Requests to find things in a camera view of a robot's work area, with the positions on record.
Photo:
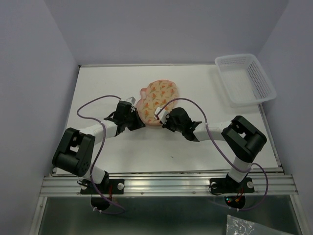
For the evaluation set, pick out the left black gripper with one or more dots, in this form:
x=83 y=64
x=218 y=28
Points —
x=138 y=123

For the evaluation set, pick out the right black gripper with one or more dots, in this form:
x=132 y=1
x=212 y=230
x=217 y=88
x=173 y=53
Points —
x=167 y=125

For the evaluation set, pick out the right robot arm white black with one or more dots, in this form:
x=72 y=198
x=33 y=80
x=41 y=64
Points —
x=244 y=139

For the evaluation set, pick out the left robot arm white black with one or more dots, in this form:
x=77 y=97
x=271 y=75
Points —
x=75 y=150

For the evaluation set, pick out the clear plastic bag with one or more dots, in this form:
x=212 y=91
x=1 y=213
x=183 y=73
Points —
x=243 y=225

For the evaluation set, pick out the white plastic basket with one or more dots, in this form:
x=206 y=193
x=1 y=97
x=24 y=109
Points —
x=244 y=79

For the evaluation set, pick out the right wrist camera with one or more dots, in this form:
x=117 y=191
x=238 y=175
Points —
x=161 y=115

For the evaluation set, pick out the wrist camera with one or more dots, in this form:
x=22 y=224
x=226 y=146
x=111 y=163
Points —
x=161 y=115
x=131 y=100

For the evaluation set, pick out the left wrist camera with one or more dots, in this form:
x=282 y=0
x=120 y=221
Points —
x=131 y=100

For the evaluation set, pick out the aluminium frame rail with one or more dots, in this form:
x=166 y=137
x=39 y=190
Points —
x=158 y=185

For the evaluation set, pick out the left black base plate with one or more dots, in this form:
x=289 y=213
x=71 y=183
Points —
x=108 y=187

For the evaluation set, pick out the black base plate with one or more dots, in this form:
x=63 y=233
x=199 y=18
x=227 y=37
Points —
x=108 y=187
x=228 y=186

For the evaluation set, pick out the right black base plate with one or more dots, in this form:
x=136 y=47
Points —
x=228 y=186

